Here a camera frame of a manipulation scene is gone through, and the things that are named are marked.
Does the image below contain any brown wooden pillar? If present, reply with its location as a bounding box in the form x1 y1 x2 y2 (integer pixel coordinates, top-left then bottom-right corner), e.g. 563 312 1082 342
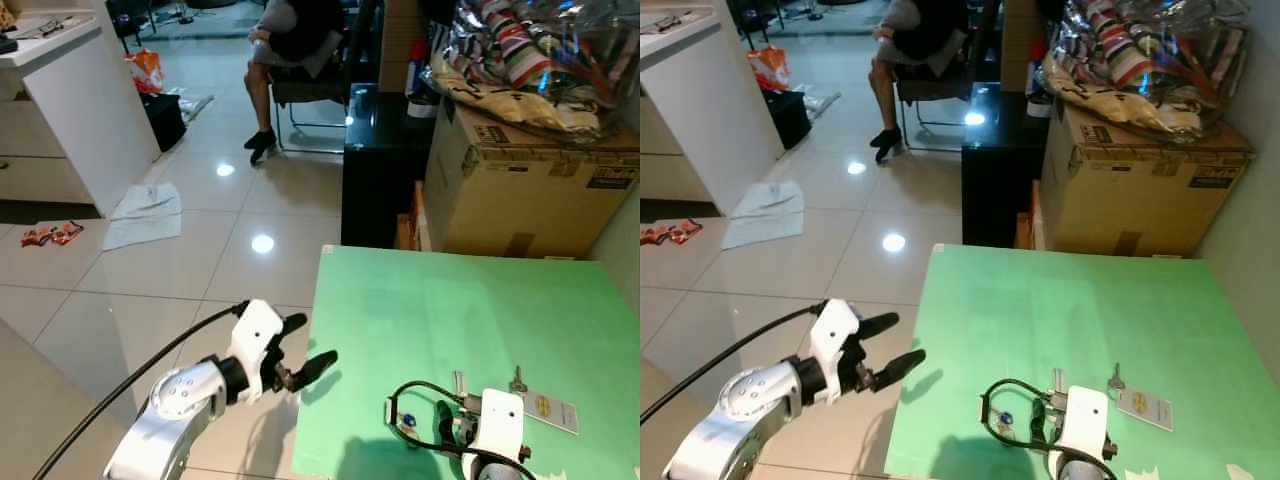
380 0 426 96
1000 0 1041 96

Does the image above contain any white floor cloth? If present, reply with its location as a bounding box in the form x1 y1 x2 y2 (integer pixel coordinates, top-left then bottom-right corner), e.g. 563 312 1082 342
722 180 806 251
103 182 184 251

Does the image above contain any orange shopping bag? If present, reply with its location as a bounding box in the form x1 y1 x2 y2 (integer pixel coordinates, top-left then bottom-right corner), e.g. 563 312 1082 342
748 45 791 93
125 48 166 96

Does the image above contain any black bag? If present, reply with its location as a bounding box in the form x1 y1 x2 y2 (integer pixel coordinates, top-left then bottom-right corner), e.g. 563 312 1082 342
765 90 813 151
140 92 188 153

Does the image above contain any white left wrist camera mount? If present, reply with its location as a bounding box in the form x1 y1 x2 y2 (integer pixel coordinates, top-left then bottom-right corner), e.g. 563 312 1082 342
808 298 863 379
228 298 286 376

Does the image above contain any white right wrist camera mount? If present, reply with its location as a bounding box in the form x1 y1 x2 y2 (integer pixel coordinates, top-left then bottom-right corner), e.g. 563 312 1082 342
1057 385 1111 456
477 388 527 459

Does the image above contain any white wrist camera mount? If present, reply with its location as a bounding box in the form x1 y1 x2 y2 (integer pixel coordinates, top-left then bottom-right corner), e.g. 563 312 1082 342
1057 385 1111 456
228 298 286 376
477 388 527 459
808 298 863 379

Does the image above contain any black metal frame chair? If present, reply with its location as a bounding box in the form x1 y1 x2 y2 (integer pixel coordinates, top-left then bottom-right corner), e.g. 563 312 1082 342
268 0 381 153
893 0 1001 151

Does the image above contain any green table mat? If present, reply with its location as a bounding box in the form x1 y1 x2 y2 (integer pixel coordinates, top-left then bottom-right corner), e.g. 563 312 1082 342
885 243 1280 480
292 243 641 480

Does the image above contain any large printed cardboard box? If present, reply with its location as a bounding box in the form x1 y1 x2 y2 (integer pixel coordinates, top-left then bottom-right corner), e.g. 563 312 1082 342
425 95 641 259
1040 98 1256 259

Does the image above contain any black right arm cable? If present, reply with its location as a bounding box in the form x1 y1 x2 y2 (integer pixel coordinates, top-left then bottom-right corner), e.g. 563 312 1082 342
980 378 1121 480
385 380 531 480

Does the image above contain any glossy black cabinet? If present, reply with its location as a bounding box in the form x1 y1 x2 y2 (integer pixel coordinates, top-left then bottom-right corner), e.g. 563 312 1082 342
962 82 1046 249
342 82 438 249

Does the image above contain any thin brown cardboard sheet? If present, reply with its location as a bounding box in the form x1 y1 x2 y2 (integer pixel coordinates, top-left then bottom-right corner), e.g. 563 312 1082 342
395 182 433 251
1015 182 1049 251

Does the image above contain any seated person in dark clothes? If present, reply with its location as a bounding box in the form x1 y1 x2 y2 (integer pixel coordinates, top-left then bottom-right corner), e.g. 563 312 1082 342
245 0 346 166
870 0 971 164

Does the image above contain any white counter with drawers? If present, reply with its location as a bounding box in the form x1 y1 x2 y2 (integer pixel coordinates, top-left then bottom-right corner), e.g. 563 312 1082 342
640 0 786 216
0 0 161 219

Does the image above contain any white crumpled sheet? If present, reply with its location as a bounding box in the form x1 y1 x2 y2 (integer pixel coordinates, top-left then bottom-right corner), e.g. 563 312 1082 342
175 92 216 123
800 85 843 116

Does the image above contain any clear plastic wrapped bundle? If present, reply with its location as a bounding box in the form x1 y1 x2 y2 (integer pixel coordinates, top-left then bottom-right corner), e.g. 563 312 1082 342
430 0 641 141
1040 0 1251 141

